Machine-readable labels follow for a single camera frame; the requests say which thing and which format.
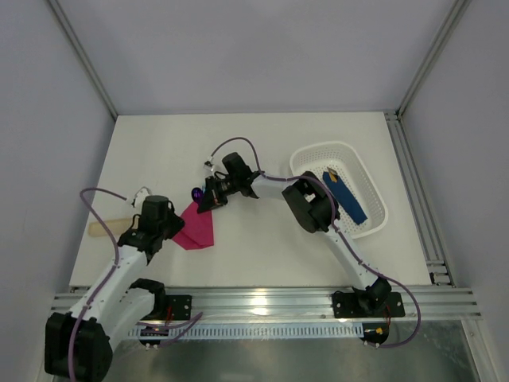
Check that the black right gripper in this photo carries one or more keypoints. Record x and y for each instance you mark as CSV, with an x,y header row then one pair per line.
x,y
212,197

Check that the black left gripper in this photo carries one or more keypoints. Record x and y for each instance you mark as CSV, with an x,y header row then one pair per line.
x,y
173,224

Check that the purple metal spoon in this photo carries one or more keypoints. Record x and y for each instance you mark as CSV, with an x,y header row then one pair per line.
x,y
197,194

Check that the pink paper napkin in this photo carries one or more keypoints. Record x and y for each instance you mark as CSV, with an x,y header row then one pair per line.
x,y
198,231

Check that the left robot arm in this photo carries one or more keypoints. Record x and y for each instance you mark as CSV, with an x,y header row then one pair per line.
x,y
80,343

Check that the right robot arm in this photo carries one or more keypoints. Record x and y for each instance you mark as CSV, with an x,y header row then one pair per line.
x,y
315,210

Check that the white perforated plastic basket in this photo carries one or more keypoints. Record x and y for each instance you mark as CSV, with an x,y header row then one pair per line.
x,y
343,158

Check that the blue packet in basket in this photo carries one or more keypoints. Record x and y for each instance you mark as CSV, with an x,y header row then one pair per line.
x,y
344,196

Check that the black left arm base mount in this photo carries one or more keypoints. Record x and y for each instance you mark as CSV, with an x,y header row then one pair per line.
x,y
177,307

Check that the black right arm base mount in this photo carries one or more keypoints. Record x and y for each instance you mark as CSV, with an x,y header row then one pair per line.
x,y
352,305

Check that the aluminium frame rail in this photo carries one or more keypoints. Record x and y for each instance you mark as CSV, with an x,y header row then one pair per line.
x,y
314,304

